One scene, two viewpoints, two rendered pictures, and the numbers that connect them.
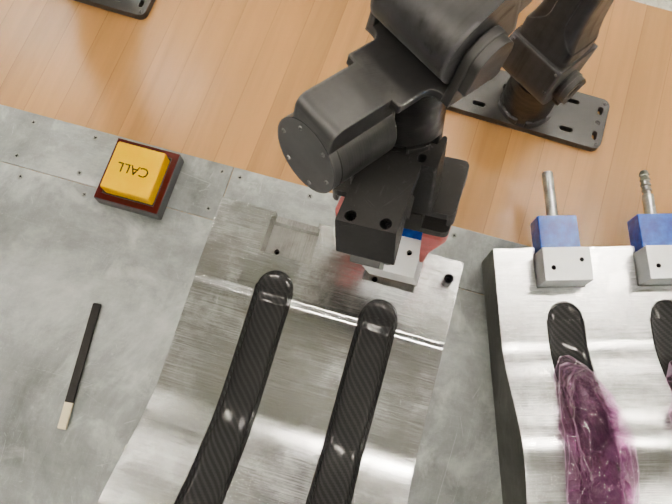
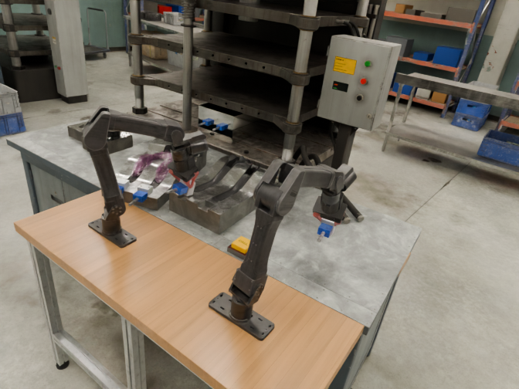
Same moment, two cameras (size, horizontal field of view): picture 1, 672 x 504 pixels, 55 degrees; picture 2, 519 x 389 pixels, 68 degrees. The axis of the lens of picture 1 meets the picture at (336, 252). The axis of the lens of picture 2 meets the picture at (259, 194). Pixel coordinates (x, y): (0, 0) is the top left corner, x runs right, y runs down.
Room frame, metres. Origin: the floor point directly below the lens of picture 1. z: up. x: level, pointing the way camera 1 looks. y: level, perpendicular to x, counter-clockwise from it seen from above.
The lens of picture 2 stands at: (1.37, 0.54, 1.65)
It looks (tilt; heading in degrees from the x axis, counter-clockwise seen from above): 29 degrees down; 194
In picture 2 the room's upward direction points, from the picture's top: 7 degrees clockwise
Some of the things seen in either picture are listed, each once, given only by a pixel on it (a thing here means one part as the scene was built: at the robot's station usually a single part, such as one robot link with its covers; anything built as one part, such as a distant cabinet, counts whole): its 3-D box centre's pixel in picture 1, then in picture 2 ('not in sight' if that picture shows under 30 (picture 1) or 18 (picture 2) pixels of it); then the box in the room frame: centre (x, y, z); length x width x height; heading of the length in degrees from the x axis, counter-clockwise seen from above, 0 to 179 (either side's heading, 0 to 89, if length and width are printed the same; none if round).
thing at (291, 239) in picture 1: (292, 242); (206, 208); (0.20, 0.05, 0.87); 0.05 x 0.05 x 0.04; 74
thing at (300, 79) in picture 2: not in sight; (246, 62); (-1.04, -0.25, 1.20); 1.29 x 0.83 x 0.19; 74
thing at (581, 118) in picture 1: (532, 89); (111, 224); (0.40, -0.24, 0.84); 0.20 x 0.07 x 0.08; 72
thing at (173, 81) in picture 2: not in sight; (243, 99); (-1.04, -0.25, 0.96); 1.29 x 0.83 x 0.18; 74
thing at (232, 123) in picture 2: not in sight; (239, 116); (-0.95, -0.24, 0.87); 0.50 x 0.27 x 0.17; 164
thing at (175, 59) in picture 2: not in sight; (184, 55); (-4.84, -2.61, 0.42); 0.60 x 0.42 x 0.33; 60
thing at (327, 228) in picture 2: not in sight; (323, 231); (0.23, 0.50, 0.92); 0.13 x 0.05 x 0.05; 172
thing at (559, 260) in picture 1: (553, 228); (138, 197); (0.22, -0.24, 0.86); 0.13 x 0.05 x 0.05; 1
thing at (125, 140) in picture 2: not in sight; (107, 141); (-0.23, -0.72, 0.84); 0.20 x 0.15 x 0.07; 164
